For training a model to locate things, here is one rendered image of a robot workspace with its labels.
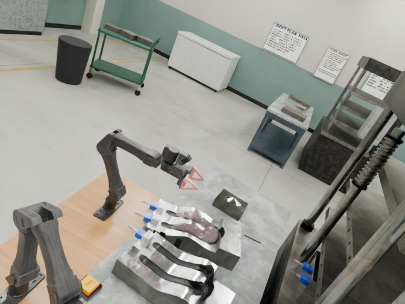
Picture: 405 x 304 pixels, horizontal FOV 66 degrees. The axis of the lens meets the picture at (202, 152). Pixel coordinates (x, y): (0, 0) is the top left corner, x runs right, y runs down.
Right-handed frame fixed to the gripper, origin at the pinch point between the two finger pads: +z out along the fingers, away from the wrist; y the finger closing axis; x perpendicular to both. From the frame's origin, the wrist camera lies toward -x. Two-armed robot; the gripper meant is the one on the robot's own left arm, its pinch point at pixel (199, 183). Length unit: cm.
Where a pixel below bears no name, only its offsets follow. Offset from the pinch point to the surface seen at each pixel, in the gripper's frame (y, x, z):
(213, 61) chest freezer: 620, 58, -146
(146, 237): -17.6, 28.5, -9.6
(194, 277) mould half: -25.3, 26.5, 17.7
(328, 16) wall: 688, -134, 43
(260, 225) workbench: 56, 39, 45
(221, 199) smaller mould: 50, 33, 14
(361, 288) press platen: -26, -10, 70
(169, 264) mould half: -21.4, 31.5, 5.7
